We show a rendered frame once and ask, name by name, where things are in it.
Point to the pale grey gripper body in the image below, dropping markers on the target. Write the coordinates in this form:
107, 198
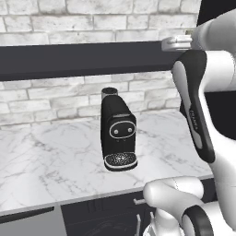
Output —
176, 43

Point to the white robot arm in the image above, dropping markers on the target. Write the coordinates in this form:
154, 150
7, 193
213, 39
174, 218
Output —
218, 76

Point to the black coffee machine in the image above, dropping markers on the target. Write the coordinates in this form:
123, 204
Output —
118, 129

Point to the dark drawer front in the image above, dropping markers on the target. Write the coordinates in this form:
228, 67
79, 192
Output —
209, 189

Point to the dark cupboard door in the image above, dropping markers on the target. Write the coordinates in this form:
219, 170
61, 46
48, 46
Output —
98, 216

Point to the grey dishwasher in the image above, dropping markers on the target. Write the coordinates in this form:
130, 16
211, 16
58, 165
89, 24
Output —
30, 222

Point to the dark wall shelf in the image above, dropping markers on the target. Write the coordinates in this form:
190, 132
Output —
80, 60

